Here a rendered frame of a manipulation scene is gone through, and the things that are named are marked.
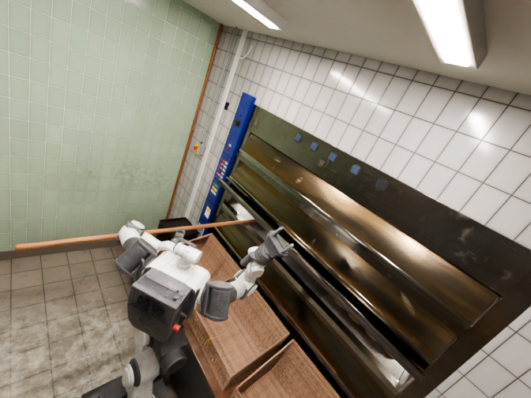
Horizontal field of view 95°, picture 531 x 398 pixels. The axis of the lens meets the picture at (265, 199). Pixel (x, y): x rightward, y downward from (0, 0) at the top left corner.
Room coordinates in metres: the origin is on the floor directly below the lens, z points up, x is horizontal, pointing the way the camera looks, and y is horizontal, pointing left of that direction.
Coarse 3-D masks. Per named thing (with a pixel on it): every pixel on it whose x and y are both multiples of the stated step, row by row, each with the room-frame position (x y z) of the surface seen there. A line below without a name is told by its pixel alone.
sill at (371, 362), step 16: (224, 208) 2.04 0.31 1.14; (240, 224) 1.87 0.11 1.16; (256, 240) 1.72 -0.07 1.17; (288, 272) 1.48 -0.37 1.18; (304, 288) 1.39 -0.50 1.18; (320, 304) 1.30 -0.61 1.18; (336, 320) 1.23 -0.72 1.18; (352, 336) 1.16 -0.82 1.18; (368, 352) 1.09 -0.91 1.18; (384, 368) 1.03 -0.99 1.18; (384, 384) 0.97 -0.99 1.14; (400, 384) 0.98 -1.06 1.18
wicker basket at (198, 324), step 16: (240, 304) 1.54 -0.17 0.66; (256, 304) 1.49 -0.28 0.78; (192, 320) 1.24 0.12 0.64; (208, 320) 1.34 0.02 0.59; (240, 320) 1.46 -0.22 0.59; (256, 320) 1.42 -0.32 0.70; (272, 320) 1.38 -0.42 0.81; (208, 336) 1.12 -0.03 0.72; (224, 336) 1.27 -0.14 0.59; (240, 336) 1.32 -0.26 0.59; (256, 336) 1.36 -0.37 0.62; (272, 336) 1.32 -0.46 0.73; (208, 352) 1.08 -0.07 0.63; (224, 352) 1.16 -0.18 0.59; (240, 352) 1.21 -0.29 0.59; (256, 352) 1.26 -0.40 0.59; (272, 352) 1.22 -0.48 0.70; (224, 368) 0.98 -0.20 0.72; (240, 368) 1.10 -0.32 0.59; (256, 368) 1.14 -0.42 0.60; (224, 384) 0.98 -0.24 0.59
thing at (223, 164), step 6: (222, 156) 2.17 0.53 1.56; (222, 162) 2.16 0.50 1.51; (228, 162) 2.10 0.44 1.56; (222, 168) 2.14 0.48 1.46; (216, 174) 2.18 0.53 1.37; (222, 174) 2.12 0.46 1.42; (216, 180) 2.16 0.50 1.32; (216, 186) 2.14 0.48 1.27; (210, 192) 2.17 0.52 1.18; (216, 192) 2.12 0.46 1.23
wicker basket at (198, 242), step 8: (192, 240) 1.86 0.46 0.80; (200, 240) 1.93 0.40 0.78; (208, 240) 1.99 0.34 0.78; (216, 240) 1.95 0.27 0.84; (200, 248) 1.96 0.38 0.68; (208, 248) 1.94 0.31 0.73; (208, 256) 1.90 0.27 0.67; (216, 256) 1.86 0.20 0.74; (224, 256) 1.83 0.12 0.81; (200, 264) 1.85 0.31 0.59; (224, 264) 1.79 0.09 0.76; (232, 264) 1.76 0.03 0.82; (216, 272) 1.78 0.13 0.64; (224, 272) 1.74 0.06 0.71; (232, 272) 1.71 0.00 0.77; (224, 280) 1.55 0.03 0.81
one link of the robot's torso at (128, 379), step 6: (126, 366) 0.81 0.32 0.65; (126, 372) 0.79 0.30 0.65; (132, 372) 0.79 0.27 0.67; (126, 378) 0.78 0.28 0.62; (132, 378) 0.77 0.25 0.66; (126, 384) 0.77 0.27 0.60; (132, 384) 0.76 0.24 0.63; (144, 384) 0.84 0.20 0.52; (150, 384) 0.86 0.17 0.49; (126, 390) 0.77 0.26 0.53; (132, 390) 0.81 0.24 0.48; (138, 390) 0.81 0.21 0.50; (144, 390) 0.83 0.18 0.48; (150, 390) 0.85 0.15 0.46; (132, 396) 0.80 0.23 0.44; (138, 396) 0.80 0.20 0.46; (144, 396) 0.82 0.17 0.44; (150, 396) 0.84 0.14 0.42
